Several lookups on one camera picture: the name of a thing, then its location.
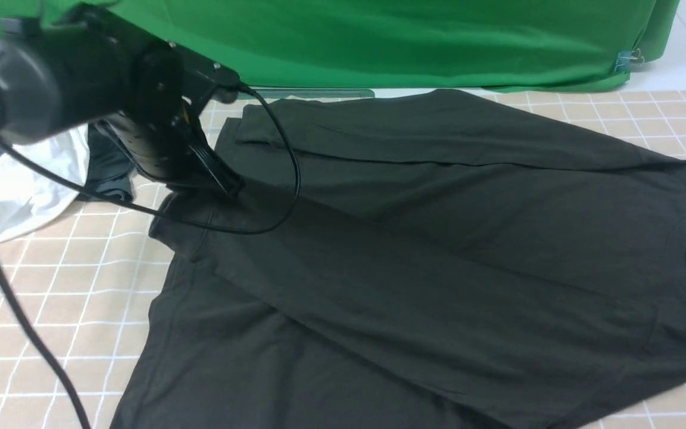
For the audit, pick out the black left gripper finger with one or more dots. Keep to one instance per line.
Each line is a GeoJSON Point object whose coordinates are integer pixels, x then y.
{"type": "Point", "coordinates": [226, 178]}

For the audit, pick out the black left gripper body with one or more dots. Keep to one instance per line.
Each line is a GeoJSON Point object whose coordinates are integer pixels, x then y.
{"type": "Point", "coordinates": [165, 89]}

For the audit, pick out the dark gray long-sleeve top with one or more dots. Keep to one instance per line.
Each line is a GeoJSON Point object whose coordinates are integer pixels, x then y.
{"type": "Point", "coordinates": [451, 263]}

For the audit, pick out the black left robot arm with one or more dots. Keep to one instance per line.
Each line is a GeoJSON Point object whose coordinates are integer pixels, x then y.
{"type": "Point", "coordinates": [56, 78]}

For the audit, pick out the dark teal crumpled garment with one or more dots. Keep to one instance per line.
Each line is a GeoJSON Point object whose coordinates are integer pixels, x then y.
{"type": "Point", "coordinates": [109, 168]}

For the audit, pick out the green backdrop cloth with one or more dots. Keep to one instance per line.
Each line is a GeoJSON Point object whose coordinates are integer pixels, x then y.
{"type": "Point", "coordinates": [505, 46]}

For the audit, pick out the beige checkered table mat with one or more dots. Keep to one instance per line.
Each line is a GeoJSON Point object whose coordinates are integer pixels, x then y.
{"type": "Point", "coordinates": [86, 280]}

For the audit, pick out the white crumpled garment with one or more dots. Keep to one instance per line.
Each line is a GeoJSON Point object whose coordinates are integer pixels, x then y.
{"type": "Point", "coordinates": [29, 201]}

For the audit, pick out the blue binder clip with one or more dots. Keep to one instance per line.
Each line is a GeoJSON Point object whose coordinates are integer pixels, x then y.
{"type": "Point", "coordinates": [628, 61]}

